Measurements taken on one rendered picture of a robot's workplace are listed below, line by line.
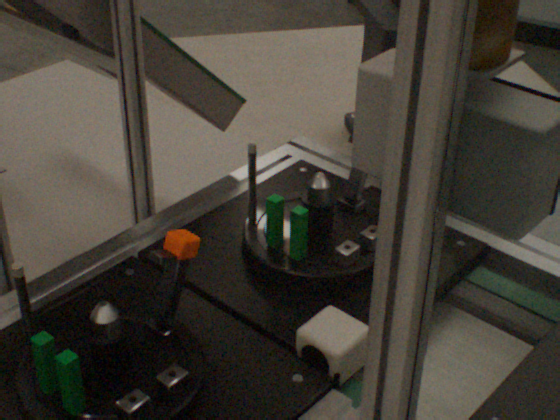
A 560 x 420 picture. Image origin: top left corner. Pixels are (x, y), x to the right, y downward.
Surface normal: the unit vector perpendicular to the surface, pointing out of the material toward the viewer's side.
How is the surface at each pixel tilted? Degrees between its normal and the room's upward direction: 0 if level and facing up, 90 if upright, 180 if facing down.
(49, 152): 0
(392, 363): 90
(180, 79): 90
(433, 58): 90
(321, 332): 0
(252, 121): 0
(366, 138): 90
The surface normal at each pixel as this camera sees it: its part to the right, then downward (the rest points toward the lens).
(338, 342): 0.02, -0.83
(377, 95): -0.66, 0.41
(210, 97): 0.63, 0.44
